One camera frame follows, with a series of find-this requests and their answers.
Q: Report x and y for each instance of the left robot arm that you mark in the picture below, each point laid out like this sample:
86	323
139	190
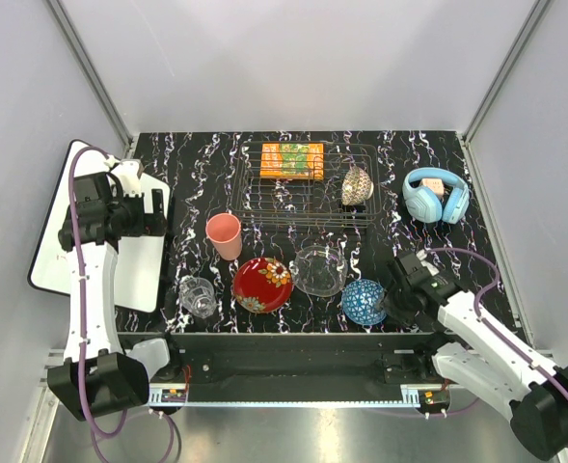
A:
98	377

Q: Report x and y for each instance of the pink plastic cup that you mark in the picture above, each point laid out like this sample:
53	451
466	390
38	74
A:
224	232

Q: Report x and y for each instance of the clear glass cup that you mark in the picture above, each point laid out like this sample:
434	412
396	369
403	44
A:
197	296

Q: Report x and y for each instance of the clear glass bowl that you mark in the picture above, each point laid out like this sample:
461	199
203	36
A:
319	270

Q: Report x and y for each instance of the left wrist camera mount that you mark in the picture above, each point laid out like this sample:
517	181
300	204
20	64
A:
125	177

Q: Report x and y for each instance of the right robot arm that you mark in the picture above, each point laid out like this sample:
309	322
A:
471	348

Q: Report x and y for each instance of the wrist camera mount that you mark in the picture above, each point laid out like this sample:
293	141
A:
422	256
125	177

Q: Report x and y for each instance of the orange patterned box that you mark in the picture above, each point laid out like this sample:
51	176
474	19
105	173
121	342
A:
292	161

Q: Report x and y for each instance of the pink cube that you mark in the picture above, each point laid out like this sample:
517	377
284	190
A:
435	185

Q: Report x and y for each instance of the wire dish rack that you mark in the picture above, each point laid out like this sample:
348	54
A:
309	203

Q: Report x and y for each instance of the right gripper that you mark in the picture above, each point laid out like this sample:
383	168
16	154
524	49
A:
400	317

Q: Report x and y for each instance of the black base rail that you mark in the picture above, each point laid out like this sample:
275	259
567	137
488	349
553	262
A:
243	369

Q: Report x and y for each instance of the beige patterned bowl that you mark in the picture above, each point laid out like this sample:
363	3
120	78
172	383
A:
357	186

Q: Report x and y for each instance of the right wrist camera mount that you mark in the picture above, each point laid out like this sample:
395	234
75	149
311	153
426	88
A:
422	256

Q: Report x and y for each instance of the blue triangle pattern bowl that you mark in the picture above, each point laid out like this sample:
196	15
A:
361	302

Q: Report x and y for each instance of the red floral plate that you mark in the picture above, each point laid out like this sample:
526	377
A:
262	285

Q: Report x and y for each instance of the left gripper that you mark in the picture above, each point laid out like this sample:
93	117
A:
148	224

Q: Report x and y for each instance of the white board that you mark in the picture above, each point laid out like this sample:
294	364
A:
84	213

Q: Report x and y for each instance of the light blue headphones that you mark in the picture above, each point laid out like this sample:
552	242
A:
424	205

